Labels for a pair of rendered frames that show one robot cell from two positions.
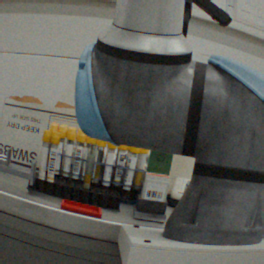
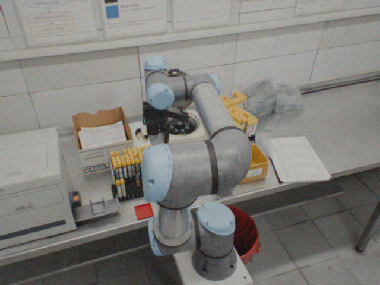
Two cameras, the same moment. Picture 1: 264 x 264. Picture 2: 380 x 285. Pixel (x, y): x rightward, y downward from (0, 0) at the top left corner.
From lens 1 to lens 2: 0.93 m
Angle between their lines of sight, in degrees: 38
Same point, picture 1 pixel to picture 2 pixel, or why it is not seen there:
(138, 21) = (172, 236)
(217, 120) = (207, 246)
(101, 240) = not seen: hidden behind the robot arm
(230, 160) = (215, 254)
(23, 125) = (94, 156)
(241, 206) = (225, 265)
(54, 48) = (81, 81)
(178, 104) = (192, 247)
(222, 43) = (166, 50)
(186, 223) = (202, 268)
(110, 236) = not seen: hidden behind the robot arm
